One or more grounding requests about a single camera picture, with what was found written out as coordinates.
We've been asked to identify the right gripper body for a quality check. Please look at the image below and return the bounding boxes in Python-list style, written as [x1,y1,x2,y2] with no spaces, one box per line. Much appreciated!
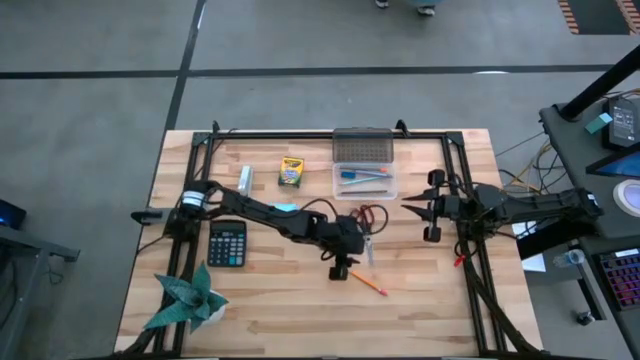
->
[423,169,477,244]

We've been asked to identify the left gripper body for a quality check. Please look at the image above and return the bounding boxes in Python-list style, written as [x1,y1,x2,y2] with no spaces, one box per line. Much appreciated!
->
[312,213,366,281]

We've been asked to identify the red-handled scissors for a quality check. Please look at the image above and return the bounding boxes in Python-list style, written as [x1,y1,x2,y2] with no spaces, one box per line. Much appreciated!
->
[351,203,376,266]

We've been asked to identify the yellow pencil pink eraser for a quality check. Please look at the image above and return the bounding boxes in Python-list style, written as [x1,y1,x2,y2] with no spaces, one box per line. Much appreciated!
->
[349,270,389,297]

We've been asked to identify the yellow green crayon box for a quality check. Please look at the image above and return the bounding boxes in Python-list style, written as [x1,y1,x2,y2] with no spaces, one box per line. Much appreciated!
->
[278,156,306,189]

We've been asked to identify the white small box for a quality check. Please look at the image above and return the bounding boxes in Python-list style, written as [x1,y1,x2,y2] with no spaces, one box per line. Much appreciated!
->
[512,219,539,239]

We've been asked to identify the clear pencil case grey lid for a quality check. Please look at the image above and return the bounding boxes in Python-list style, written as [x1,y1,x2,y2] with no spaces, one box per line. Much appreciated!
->
[332,127,399,202]

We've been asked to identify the white paper sheet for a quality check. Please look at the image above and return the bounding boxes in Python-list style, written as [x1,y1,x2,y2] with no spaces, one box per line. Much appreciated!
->
[522,253,549,274]

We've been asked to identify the black desk calculator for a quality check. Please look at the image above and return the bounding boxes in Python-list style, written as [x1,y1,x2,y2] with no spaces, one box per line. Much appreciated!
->
[206,219,248,268]

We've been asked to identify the clear water bottle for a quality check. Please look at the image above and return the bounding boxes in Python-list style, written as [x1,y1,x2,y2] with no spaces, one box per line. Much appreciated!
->
[552,248,586,269]

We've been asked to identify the black side desk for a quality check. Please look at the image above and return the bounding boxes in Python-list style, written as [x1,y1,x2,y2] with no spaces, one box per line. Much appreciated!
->
[517,97,640,360]

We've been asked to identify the green artificial plant white pot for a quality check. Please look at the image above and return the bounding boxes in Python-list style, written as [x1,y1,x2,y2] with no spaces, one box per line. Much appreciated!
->
[143,260,230,335]

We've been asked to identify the teal small box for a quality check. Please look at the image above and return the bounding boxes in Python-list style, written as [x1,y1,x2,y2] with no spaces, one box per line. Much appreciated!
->
[585,112,614,135]

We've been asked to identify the tablet with blue screen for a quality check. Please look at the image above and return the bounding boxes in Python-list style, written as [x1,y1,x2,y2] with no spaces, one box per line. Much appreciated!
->
[585,149,640,179]

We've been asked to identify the RGB backlit keyboard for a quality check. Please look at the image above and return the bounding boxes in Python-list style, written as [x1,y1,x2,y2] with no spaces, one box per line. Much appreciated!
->
[592,247,640,312]

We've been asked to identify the black power adapter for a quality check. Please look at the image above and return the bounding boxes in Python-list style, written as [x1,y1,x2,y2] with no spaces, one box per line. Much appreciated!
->
[602,95,640,151]

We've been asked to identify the black monitor pole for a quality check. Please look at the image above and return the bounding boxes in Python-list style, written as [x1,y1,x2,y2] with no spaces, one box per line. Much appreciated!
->
[558,44,640,122]

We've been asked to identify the black floor mat orange stripe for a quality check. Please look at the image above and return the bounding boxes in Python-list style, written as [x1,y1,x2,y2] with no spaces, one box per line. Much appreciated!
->
[617,0,640,24]
[557,0,620,36]

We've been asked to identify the grey metal cart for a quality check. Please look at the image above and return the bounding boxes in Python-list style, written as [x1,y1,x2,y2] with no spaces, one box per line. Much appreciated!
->
[0,224,81,360]

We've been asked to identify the black device blue light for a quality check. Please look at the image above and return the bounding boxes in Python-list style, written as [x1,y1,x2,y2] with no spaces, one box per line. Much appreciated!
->
[0,198,27,231]

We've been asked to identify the tangled floor cables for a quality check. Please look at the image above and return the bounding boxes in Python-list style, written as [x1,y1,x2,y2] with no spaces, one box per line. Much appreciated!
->
[497,132,566,201]

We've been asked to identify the black aluminium table frame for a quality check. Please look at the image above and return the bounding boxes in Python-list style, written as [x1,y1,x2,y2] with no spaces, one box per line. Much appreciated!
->
[112,119,546,359]

